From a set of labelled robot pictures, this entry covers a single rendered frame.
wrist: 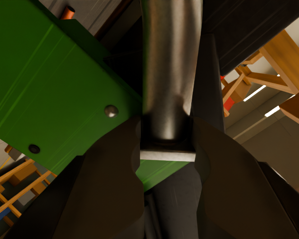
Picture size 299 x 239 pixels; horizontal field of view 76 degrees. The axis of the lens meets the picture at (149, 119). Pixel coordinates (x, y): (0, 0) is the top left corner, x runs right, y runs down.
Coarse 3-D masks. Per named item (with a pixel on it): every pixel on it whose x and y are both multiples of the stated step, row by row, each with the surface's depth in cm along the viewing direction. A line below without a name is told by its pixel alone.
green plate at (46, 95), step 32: (0, 0) 12; (32, 0) 12; (0, 32) 12; (32, 32) 12; (64, 32) 12; (0, 64) 13; (32, 64) 13; (64, 64) 13; (96, 64) 13; (0, 96) 15; (32, 96) 15; (64, 96) 14; (96, 96) 14; (128, 96) 14; (0, 128) 16; (32, 128) 16; (64, 128) 16; (96, 128) 16; (64, 160) 17; (160, 160) 17
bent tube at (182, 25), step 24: (144, 0) 9; (168, 0) 8; (192, 0) 8; (144, 24) 9; (168, 24) 8; (192, 24) 9; (144, 48) 10; (168, 48) 9; (192, 48) 9; (144, 72) 10; (168, 72) 10; (192, 72) 10; (144, 96) 11; (168, 96) 10; (144, 120) 12; (168, 120) 11; (144, 144) 12; (168, 144) 11
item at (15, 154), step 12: (132, 0) 22; (120, 12) 22; (132, 12) 22; (108, 24) 23; (120, 24) 23; (132, 24) 22; (96, 36) 24; (108, 36) 24; (120, 36) 23; (132, 36) 26; (108, 48) 24; (120, 48) 26; (132, 48) 30; (12, 156) 34
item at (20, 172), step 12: (24, 168) 533; (36, 168) 558; (0, 180) 465; (12, 180) 512; (36, 180) 525; (0, 192) 459; (24, 192) 486; (36, 192) 518; (12, 204) 473; (24, 204) 471; (0, 216) 424
